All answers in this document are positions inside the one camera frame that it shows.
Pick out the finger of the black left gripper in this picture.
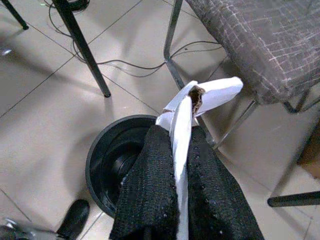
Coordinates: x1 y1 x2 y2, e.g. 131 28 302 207
56 198 91 239

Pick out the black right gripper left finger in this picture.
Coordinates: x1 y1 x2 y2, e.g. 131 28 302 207
109 124 180 240

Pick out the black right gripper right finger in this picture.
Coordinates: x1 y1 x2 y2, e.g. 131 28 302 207
185 126 266 240

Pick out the white torn cardboard piece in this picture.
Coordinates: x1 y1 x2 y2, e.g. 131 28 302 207
154 75 245 240

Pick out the black round rubbish bin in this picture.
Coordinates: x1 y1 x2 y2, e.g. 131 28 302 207
84 114 161 219

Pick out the brown box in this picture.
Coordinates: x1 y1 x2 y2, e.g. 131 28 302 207
296 126 320 181

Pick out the black table leg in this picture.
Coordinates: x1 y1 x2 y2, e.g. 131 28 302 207
50 0 112 99
0 0 30 31

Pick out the thin black floor cable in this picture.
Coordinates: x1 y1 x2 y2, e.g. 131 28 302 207
48 2 226 71
71 34 167 78

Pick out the grey fabric metal frame chair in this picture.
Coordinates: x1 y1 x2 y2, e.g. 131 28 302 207
163 0 320 209

